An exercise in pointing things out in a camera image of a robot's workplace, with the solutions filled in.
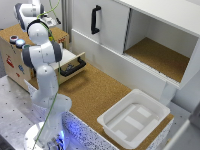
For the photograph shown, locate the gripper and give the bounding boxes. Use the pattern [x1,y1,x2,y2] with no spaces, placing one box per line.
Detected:
[42,14,63,28]

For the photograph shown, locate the blue button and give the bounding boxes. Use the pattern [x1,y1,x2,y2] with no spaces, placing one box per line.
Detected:
[15,38,27,49]

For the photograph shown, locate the red button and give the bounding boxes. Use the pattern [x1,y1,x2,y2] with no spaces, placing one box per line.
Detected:
[9,34,19,44]

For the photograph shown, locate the wooden drawer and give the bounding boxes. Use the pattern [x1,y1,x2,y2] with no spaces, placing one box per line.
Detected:
[56,48,87,85]

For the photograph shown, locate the white sliding door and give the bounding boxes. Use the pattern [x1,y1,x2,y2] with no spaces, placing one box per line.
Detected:
[72,0,131,55]

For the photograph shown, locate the wooden drawer box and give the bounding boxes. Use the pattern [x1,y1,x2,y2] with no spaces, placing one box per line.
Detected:
[0,23,71,93]

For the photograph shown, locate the white cabinet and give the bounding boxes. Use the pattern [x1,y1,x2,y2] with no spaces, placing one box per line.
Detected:
[70,0,200,108]

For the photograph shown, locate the white plastic box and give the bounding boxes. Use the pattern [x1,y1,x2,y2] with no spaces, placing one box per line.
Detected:
[96,88,172,150]

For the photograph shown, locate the black door handle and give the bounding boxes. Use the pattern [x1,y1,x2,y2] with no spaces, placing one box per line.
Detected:
[90,4,102,36]

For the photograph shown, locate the black drawer handle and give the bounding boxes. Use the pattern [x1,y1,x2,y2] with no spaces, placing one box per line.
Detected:
[59,56,87,78]

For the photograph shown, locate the green cable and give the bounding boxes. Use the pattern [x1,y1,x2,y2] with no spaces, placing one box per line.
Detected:
[31,0,63,150]

